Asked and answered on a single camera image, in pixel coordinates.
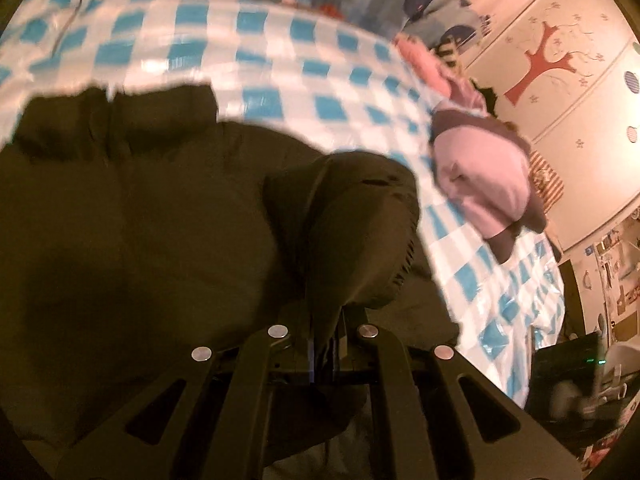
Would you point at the dark puffer jacket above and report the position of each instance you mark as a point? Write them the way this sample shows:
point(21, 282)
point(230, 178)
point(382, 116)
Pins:
point(150, 210)

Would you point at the blue white checkered bed cover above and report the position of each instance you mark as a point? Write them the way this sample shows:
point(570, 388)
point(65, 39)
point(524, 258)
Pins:
point(300, 90)

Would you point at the black white patterned cloth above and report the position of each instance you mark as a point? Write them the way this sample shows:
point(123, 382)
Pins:
point(447, 52)

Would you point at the pink and brown garment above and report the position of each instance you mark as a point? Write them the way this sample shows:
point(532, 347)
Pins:
point(480, 175)

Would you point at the pink cloth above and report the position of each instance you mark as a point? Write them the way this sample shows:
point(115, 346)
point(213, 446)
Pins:
point(425, 62)

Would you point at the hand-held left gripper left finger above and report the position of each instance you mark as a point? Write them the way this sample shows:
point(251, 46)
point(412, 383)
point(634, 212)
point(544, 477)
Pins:
point(252, 377)

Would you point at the black box with green light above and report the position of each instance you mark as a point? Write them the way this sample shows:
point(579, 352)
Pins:
point(565, 367)

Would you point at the red white striped cloth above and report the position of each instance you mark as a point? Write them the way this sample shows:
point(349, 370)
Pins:
point(548, 180)

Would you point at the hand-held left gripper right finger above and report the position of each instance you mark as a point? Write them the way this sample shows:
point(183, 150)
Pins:
point(391, 377)

